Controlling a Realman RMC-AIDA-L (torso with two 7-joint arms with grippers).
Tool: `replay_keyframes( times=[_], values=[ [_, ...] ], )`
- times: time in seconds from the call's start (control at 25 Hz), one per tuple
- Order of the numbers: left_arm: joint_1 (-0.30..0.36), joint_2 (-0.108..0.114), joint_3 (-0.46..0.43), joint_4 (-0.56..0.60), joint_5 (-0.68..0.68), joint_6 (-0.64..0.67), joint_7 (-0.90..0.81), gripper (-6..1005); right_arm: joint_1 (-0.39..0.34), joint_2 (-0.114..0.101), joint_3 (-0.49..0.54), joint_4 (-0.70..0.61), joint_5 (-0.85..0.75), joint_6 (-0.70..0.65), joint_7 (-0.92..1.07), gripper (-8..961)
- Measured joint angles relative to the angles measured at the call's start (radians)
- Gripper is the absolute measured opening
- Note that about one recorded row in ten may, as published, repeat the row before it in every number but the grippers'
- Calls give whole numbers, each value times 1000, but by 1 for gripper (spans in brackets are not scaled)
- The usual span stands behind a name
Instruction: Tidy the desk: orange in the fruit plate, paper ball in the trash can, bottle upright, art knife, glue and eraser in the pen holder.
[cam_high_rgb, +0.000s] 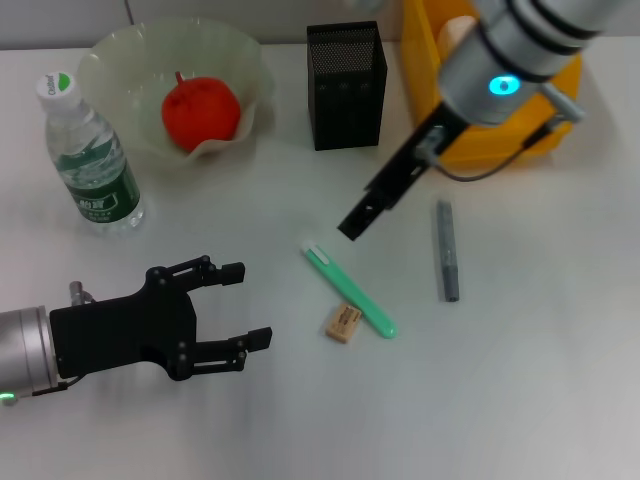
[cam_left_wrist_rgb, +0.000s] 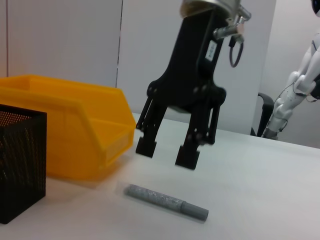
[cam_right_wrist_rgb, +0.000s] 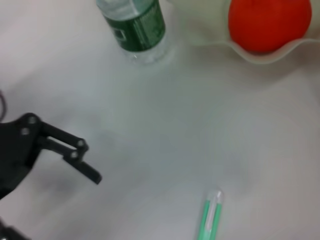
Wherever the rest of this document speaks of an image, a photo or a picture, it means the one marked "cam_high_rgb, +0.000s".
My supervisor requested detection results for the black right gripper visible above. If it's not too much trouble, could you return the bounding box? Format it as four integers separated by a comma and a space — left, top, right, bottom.
337, 102, 472, 243

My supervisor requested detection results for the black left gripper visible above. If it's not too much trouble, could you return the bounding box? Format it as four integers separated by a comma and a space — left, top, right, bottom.
48, 254, 274, 383

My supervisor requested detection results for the clear water bottle green label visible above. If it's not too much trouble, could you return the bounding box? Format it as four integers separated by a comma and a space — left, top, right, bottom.
33, 71, 147, 238

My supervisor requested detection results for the gray marker pen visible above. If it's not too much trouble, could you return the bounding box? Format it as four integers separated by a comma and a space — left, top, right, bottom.
434, 198, 462, 304

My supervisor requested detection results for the tan eraser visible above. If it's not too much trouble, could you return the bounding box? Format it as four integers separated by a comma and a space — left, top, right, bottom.
321, 301, 363, 346

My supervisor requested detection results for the black mesh pen holder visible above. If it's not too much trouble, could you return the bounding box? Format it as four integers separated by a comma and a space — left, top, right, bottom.
305, 20, 389, 152

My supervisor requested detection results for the pale green glass fruit bowl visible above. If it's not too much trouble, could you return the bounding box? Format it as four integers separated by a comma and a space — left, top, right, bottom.
75, 17, 277, 172

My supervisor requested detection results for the yellow plastic storage bin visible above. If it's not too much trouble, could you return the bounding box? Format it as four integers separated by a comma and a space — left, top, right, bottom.
399, 0, 584, 169

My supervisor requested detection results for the right gripper cable with connector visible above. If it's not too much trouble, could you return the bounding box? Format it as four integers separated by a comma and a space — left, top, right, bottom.
418, 82, 587, 183

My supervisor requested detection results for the gripper cable with connector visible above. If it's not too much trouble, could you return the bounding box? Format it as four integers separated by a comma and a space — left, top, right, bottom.
418, 82, 587, 183
29, 280, 98, 399

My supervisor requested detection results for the left gripper cable with connector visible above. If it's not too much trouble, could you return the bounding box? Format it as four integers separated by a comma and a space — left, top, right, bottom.
29, 280, 98, 399

